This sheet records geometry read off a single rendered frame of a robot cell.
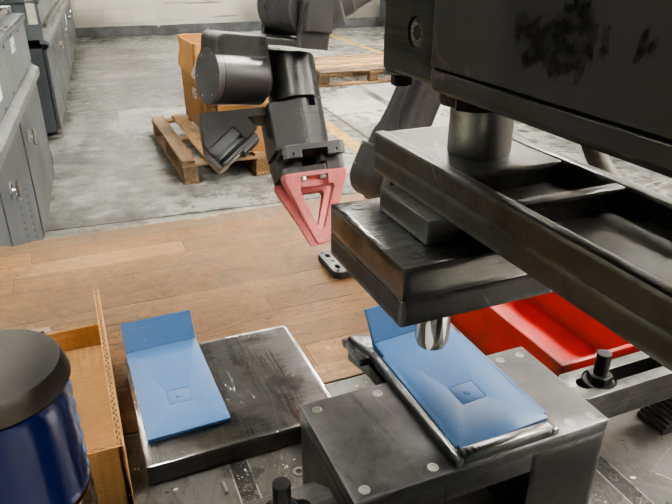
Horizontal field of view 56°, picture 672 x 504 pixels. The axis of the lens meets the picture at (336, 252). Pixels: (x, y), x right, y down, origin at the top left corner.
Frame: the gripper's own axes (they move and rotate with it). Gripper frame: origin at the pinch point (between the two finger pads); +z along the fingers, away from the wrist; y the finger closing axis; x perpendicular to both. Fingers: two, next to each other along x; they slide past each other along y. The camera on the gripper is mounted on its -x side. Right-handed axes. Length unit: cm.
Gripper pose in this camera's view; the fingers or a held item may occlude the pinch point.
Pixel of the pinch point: (318, 236)
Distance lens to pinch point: 68.3
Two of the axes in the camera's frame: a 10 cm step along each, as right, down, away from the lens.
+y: 2.3, -0.8, -9.7
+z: 1.7, 9.8, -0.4
